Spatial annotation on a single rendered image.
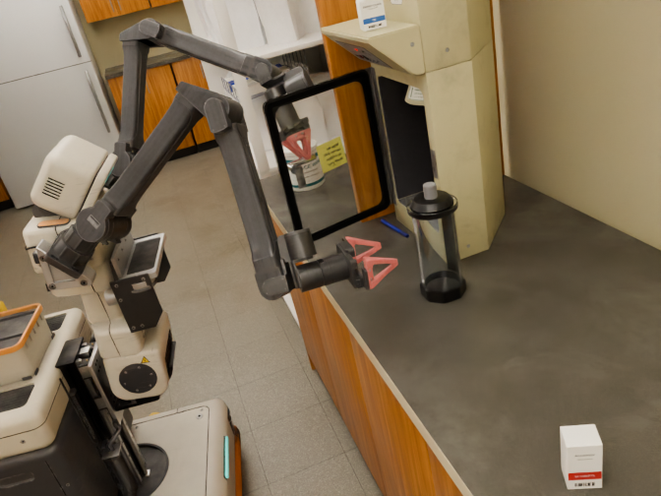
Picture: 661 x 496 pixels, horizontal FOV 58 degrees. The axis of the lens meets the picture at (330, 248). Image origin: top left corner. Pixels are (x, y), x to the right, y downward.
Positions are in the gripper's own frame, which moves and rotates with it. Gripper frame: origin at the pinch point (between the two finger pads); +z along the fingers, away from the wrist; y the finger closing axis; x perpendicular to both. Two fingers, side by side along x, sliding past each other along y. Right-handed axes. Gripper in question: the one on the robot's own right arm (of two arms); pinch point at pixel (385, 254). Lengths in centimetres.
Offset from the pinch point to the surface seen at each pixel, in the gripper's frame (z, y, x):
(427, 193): 10.9, -0.4, -11.2
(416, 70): 15.7, 9.9, -34.5
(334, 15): 11, 46, -46
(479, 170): 29.4, 11.2, -8.5
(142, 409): -84, 129, 108
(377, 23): 11.3, 17.8, -44.5
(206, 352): -51, 156, 106
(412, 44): 15.2, 9.5, -39.8
